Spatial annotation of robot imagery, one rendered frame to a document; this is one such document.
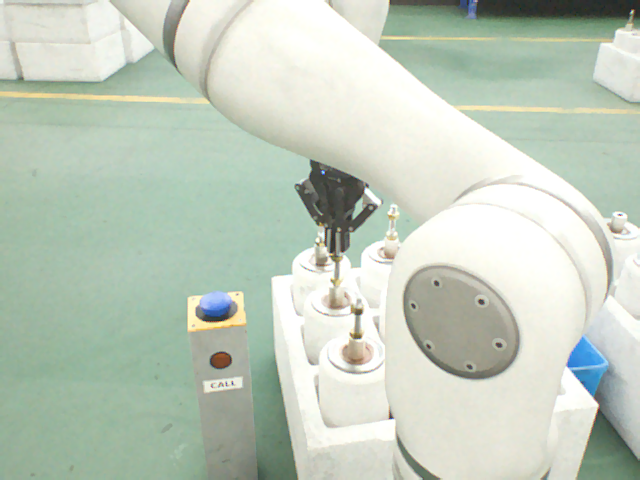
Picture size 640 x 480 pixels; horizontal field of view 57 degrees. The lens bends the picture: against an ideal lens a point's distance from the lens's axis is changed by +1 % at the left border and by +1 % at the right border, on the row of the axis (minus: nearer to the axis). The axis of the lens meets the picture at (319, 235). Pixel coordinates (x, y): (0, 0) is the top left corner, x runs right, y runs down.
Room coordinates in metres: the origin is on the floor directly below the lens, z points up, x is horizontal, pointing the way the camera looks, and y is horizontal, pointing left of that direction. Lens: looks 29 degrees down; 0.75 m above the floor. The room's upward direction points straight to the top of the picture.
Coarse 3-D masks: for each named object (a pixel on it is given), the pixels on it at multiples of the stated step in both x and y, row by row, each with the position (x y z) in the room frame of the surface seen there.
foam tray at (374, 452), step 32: (288, 288) 0.84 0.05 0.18; (352, 288) 0.84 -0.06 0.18; (288, 320) 0.75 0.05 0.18; (288, 352) 0.67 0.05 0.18; (288, 384) 0.67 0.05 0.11; (576, 384) 0.61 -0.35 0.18; (288, 416) 0.69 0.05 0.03; (320, 416) 0.54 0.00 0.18; (576, 416) 0.56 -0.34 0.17; (320, 448) 0.50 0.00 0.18; (352, 448) 0.50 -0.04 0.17; (384, 448) 0.51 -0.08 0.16; (576, 448) 0.56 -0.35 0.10
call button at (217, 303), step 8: (208, 296) 0.60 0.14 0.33; (216, 296) 0.60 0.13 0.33; (224, 296) 0.60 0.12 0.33; (200, 304) 0.59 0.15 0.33; (208, 304) 0.58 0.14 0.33; (216, 304) 0.58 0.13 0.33; (224, 304) 0.58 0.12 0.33; (208, 312) 0.57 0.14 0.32; (216, 312) 0.57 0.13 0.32; (224, 312) 0.58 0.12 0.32
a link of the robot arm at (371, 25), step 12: (336, 0) 0.66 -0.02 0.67; (348, 0) 0.65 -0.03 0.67; (360, 0) 0.65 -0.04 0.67; (372, 0) 0.66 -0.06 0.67; (384, 0) 0.67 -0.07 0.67; (348, 12) 0.65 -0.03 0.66; (360, 12) 0.65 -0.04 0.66; (372, 12) 0.66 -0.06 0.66; (384, 12) 0.68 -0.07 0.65; (360, 24) 0.65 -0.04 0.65; (372, 24) 0.66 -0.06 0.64; (372, 36) 0.67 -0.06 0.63
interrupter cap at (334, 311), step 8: (320, 288) 0.73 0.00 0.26; (328, 288) 0.73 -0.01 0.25; (344, 288) 0.73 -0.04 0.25; (312, 296) 0.71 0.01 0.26; (320, 296) 0.71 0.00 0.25; (328, 296) 0.71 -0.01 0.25; (344, 296) 0.71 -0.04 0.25; (352, 296) 0.71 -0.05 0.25; (312, 304) 0.69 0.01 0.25; (320, 304) 0.69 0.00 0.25; (328, 304) 0.69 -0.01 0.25; (344, 304) 0.69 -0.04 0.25; (320, 312) 0.67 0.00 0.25; (328, 312) 0.67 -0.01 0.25; (336, 312) 0.67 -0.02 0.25; (344, 312) 0.67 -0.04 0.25
